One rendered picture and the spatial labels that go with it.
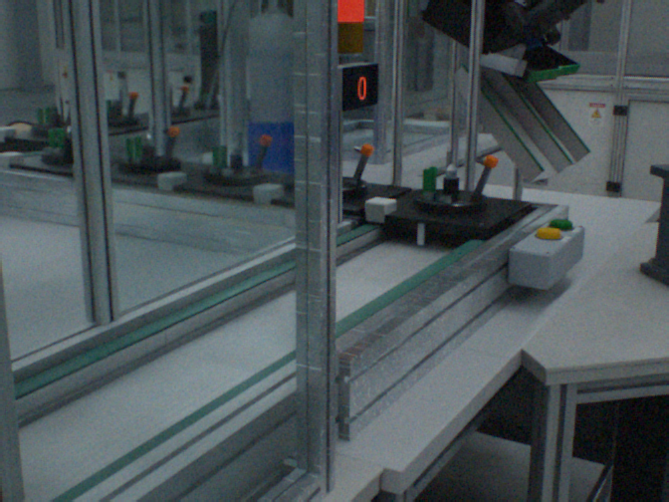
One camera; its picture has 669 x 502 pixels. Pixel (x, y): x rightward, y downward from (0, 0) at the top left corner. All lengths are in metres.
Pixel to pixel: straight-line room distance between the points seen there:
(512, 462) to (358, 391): 1.80
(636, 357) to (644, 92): 4.38
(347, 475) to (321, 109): 0.40
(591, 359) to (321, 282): 0.58
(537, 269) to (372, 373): 0.48
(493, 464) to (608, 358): 1.49
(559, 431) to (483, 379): 0.19
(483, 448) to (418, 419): 1.78
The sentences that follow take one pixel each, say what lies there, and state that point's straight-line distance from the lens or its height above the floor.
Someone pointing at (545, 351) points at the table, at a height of 0.86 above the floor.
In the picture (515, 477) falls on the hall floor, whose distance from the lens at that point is 2.72.
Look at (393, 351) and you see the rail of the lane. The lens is 1.09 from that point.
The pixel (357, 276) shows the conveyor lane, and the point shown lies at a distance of 1.42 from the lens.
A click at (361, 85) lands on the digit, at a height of 1.21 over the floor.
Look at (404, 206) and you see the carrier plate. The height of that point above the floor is 0.97.
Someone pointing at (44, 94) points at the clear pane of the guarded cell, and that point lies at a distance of 0.56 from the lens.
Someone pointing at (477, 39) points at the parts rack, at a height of 1.27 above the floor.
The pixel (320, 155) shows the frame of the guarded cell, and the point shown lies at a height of 1.21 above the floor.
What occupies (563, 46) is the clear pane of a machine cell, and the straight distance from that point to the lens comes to 5.78.
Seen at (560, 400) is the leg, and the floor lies 0.79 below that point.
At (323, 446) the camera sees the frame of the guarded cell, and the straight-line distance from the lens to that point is 0.90.
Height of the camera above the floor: 1.35
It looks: 16 degrees down
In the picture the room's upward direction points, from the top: straight up
